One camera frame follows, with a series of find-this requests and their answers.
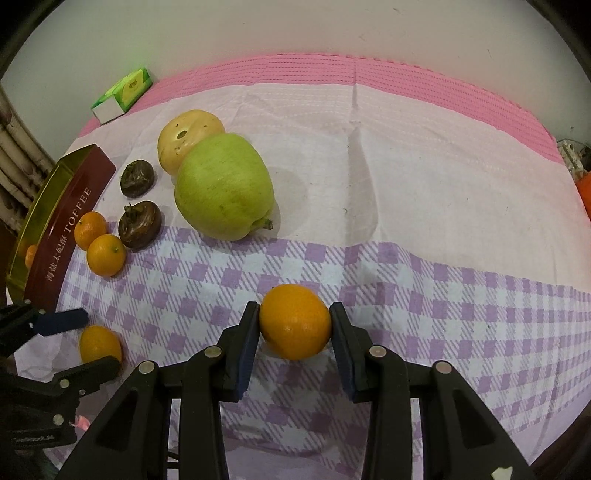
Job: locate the green tissue pack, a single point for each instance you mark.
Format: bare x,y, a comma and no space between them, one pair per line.
127,90

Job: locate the yellow round pear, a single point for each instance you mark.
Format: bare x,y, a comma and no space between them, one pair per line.
184,134

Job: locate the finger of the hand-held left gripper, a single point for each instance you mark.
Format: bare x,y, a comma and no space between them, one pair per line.
92,371
64,321

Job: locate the bamboo print curtain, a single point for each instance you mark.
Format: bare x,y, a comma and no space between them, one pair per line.
18,152

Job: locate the brown water chestnut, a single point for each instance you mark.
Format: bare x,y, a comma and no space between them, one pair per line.
140,225

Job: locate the green apple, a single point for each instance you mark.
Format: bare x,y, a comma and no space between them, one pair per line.
221,184

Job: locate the orange round object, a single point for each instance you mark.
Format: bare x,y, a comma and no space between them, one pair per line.
584,191

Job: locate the orange kumquat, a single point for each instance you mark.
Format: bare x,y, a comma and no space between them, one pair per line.
31,255
90,229
295,321
106,254
100,345

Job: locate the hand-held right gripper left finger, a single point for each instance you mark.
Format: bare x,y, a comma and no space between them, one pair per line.
244,360

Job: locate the dark water chestnut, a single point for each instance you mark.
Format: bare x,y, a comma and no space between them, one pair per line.
137,179

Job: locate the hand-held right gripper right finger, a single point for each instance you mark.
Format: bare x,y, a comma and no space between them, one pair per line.
347,360

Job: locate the white cluttered object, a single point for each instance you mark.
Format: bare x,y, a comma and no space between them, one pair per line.
572,154

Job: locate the dark red candy tin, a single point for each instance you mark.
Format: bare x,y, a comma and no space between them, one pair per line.
69,221

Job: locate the pink and purple plaid blanket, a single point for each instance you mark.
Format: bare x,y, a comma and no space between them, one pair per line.
415,184

